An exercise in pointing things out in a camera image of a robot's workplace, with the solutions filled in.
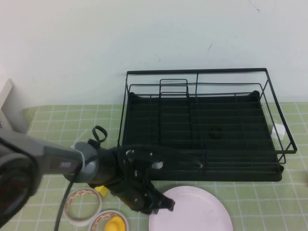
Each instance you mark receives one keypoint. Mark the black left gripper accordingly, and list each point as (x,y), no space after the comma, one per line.
(137,192)

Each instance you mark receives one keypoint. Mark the pink round plate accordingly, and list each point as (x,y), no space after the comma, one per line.
(197,211)

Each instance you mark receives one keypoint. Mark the yellow rubber duck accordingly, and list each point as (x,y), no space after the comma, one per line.
(114,225)

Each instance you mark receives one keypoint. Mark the yellow cube block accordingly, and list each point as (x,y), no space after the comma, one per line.
(102,190)

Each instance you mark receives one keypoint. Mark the small clear tape roll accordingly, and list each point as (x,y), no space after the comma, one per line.
(95,220)

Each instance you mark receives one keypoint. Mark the large clear tape roll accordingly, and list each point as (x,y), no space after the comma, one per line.
(83,221)

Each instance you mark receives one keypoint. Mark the green checked tablecloth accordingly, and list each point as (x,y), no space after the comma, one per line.
(252,204)

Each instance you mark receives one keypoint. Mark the black plastic drip tray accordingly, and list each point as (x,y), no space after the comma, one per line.
(228,113)

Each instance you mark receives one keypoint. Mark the white plastic block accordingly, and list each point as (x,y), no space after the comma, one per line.
(278,132)

